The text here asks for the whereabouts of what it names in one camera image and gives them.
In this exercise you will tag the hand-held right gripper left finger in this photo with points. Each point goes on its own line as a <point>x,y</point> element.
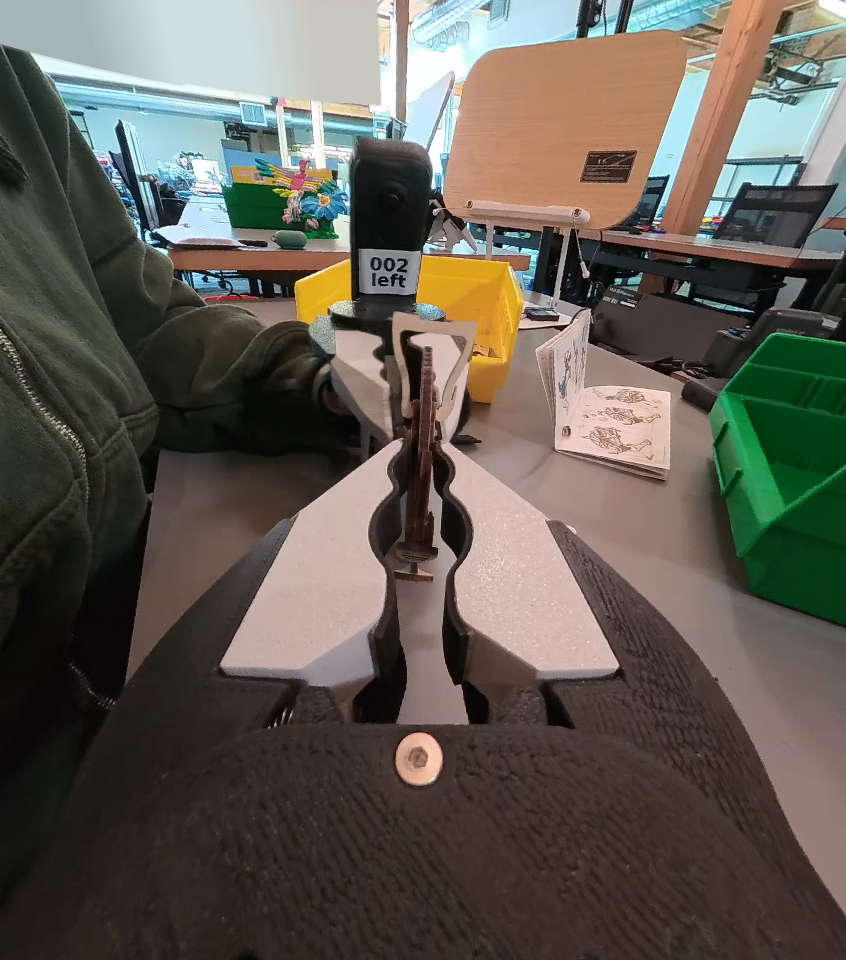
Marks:
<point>303,600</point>

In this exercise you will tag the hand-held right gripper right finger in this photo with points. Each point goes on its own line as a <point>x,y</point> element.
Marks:
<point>528,600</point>

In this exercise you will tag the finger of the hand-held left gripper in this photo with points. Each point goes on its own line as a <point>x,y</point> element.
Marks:
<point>366,375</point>
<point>456,409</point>

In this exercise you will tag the wooden mechanical model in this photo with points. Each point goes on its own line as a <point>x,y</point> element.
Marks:
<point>423,480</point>

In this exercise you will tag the person's left forearm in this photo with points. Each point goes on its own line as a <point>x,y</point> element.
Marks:
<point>227,375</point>

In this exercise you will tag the grey desk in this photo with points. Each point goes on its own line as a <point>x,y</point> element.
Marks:
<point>618,570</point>

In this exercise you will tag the pile of wooden puzzle pieces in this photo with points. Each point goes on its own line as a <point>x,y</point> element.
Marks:
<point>480,352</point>

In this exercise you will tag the black and white tool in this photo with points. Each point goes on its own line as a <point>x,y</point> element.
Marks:
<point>456,225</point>

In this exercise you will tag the colourful flower toy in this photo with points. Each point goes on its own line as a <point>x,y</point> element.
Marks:
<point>303,195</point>

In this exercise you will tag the yellow plastic bin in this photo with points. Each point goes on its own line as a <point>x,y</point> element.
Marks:
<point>475,300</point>

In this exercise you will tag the small black device blue screen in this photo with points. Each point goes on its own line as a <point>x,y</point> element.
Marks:
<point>541,313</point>

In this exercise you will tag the wooden table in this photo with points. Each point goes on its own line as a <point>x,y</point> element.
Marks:
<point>730,251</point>
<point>258,259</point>

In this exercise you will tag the instruction booklet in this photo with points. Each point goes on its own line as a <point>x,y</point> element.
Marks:
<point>618,420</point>

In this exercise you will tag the wooden board on white stand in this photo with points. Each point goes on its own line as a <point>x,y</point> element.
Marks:
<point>543,120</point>

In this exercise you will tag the black case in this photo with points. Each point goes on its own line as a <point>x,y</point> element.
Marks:
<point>655,322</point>

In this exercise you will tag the black cylinder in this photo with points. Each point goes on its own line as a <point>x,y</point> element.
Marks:
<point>702,394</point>

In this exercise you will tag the black monitor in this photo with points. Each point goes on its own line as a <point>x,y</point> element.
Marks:
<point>134,180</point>

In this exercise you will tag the grey device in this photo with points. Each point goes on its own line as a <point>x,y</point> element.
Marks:
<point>760,337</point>

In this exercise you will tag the green plastic bin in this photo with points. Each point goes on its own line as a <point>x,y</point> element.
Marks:
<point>828,495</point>

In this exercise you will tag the person's green hoodie torso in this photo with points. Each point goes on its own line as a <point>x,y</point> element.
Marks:
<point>17,450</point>

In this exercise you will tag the black office chair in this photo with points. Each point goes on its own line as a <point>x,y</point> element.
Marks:
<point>775,214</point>

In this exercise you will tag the wooden post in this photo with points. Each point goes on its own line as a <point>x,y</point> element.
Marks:
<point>723,105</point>

